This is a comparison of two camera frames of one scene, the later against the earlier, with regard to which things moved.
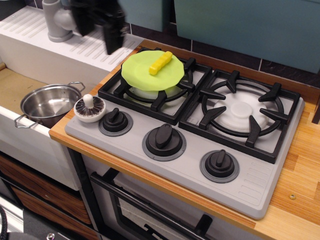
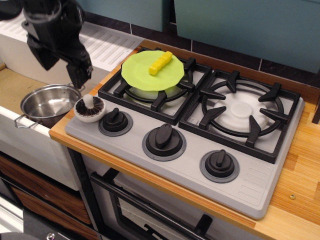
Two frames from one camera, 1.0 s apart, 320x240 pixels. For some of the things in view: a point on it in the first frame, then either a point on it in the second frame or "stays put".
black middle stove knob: (164, 143) stays put
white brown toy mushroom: (89, 108) stays put
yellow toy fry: (160, 62) stays put
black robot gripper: (108, 13) to (62, 37)
